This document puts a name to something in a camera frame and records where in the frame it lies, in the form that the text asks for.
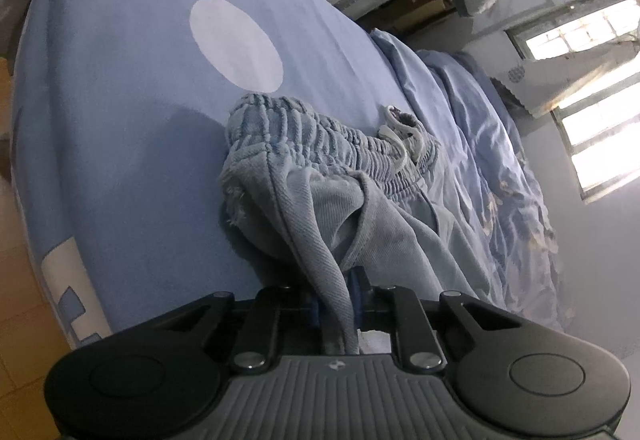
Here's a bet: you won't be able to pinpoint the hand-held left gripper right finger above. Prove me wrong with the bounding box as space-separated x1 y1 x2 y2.
349 267 507 373

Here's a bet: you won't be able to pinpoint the blue-grey drawstring pants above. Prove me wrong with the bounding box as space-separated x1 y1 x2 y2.
217 92 501 357

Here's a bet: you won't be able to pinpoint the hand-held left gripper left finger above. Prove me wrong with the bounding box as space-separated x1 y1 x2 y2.
165 283 322 373

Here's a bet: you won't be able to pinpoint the bed with blue sheet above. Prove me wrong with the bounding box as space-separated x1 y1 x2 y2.
10 0 566 352

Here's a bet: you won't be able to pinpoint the crumpled blue quilt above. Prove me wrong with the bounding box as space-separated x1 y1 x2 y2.
370 27 567 332

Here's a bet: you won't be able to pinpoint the window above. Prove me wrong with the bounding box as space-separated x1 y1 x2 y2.
505 0 640 207

